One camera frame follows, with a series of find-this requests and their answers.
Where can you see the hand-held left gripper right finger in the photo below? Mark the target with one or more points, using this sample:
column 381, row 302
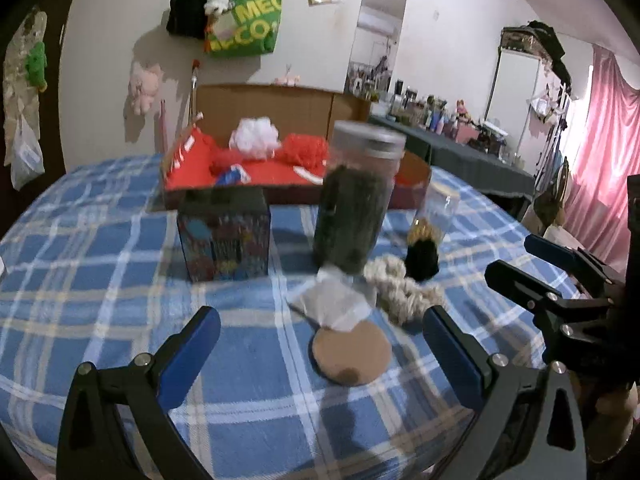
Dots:
column 452, row 355

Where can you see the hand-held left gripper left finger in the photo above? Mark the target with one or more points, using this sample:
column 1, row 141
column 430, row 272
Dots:
column 190, row 360

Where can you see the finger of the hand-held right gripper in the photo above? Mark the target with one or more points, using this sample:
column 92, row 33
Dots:
column 515, row 280
column 550, row 250

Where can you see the beige scrunchie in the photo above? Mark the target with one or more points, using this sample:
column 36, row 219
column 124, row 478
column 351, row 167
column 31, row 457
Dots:
column 405, row 295

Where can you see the cardboard box with red lining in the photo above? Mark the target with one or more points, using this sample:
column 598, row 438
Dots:
column 280, row 177

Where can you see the white bath pouf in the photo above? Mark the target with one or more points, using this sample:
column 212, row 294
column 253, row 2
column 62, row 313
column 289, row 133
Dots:
column 254, row 135

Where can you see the red foam net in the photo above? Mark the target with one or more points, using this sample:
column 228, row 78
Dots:
column 302, row 150

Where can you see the person's right hand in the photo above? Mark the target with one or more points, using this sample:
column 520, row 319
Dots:
column 617, row 415

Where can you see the hanging grey cloth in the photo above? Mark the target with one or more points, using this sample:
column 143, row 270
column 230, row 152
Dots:
column 550, row 195

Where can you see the black scrunchie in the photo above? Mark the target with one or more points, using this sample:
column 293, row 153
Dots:
column 422, row 260

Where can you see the round brown pad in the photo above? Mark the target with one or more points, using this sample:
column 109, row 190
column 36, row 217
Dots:
column 350, row 355

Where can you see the small clear jar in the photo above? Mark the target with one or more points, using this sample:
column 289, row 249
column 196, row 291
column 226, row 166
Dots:
column 440, row 205

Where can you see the pink curtain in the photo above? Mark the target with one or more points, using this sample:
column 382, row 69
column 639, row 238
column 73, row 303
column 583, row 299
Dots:
column 607, row 160

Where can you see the table with dark cloth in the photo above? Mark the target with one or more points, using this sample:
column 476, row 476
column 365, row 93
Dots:
column 470, row 165

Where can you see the colourful printed tin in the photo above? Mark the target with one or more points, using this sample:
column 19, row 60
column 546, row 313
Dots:
column 225, row 240

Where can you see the blue plaid tablecloth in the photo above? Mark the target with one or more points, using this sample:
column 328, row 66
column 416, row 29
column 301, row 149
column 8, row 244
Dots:
column 100, row 270

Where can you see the clear plastic wrapper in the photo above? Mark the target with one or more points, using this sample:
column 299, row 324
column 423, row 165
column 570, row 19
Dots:
column 332, row 302

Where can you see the metal rack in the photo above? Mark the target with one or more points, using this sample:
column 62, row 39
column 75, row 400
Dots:
column 492, row 90

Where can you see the row of bottles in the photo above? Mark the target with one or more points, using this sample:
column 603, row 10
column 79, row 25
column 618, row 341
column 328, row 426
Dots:
column 440, row 115

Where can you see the large jar with dark contents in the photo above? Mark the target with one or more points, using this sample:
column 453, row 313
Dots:
column 350, row 210

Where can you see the blue and white packet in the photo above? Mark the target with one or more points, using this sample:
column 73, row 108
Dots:
column 232, row 176

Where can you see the dark bag on rack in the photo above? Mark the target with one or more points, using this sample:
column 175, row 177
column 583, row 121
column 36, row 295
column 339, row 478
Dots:
column 542, row 40

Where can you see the pink broom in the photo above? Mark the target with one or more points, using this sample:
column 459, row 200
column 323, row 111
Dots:
column 163, row 125

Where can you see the white plastic bag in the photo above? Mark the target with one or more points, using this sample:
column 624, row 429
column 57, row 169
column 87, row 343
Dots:
column 26, row 157

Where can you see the mop with orange grip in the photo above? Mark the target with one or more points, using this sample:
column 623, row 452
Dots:
column 194, row 90

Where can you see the dark wooden door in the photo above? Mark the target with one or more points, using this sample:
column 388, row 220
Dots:
column 55, row 125

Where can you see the pale pink plush toy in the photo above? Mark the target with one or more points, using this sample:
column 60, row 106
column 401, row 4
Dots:
column 144, row 85

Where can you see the clear plastic bags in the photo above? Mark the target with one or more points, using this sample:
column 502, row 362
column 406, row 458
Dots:
column 22, row 95

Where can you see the green plush toy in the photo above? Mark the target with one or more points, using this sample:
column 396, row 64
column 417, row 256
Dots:
column 36, row 65

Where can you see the green tote bag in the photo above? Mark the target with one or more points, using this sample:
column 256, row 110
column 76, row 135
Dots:
column 250, row 25

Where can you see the black bag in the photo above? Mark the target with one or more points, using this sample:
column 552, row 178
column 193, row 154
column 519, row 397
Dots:
column 187, row 7

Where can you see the white fluffy plush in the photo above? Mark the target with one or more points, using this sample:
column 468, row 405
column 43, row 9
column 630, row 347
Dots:
column 217, row 2

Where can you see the wall mirror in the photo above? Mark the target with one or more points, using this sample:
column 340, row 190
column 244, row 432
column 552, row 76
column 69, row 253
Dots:
column 380, row 35

